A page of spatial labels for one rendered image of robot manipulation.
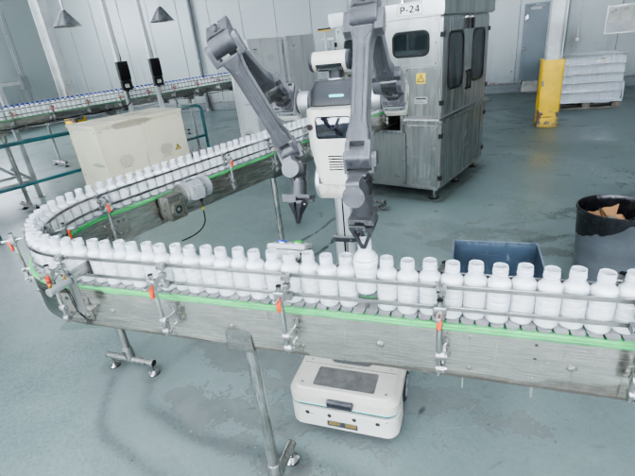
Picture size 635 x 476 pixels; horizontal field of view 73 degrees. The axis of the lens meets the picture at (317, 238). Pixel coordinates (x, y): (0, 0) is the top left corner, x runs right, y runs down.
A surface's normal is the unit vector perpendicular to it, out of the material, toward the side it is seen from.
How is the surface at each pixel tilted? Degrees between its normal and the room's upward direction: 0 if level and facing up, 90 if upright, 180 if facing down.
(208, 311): 90
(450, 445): 0
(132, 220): 90
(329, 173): 90
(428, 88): 90
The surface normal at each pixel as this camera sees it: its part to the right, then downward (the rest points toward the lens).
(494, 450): -0.10, -0.91
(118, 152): 0.80, 0.18
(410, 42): -0.59, 0.39
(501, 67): -0.31, 0.42
